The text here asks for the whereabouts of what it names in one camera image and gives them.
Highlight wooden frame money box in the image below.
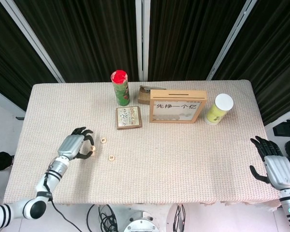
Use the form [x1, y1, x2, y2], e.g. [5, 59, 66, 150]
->
[149, 89, 208, 124]

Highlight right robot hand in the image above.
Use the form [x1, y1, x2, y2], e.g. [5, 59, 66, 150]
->
[249, 135, 290, 191]

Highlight black curtain panel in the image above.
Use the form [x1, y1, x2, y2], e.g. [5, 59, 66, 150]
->
[211, 0, 290, 127]
[147, 0, 251, 82]
[0, 0, 60, 113]
[13, 0, 140, 83]

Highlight white frame pole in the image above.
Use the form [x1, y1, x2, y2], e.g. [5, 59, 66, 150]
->
[206, 0, 258, 81]
[0, 0, 65, 83]
[135, 0, 151, 82]

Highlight green chip can red lid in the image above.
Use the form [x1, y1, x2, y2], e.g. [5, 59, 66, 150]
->
[110, 70, 131, 106]

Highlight small square patterned box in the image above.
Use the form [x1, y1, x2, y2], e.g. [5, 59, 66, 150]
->
[116, 106, 143, 131]

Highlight black cable bundle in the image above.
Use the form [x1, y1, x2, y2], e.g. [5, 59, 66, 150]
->
[173, 204, 187, 230]

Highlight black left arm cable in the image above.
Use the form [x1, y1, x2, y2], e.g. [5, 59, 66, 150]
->
[43, 166, 84, 232]

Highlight beige woven tablecloth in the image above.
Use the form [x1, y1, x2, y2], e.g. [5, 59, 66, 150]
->
[2, 79, 283, 208]

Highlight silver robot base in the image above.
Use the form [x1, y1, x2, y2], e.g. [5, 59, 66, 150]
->
[123, 210, 160, 232]

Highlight black equipment box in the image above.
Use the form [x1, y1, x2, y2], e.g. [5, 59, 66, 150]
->
[272, 118, 290, 137]

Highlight clear tennis ball tube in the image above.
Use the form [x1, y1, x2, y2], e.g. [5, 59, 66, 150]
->
[204, 93, 234, 125]

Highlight small cardboard box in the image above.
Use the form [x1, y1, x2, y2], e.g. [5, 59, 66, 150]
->
[137, 85, 168, 105]

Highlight black coiled cables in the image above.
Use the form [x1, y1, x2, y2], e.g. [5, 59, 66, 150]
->
[86, 204, 119, 232]

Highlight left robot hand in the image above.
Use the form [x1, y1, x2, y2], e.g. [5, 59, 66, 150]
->
[57, 126, 96, 161]

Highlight white frame rail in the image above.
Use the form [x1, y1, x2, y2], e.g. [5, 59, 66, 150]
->
[265, 111, 290, 129]
[0, 86, 27, 114]

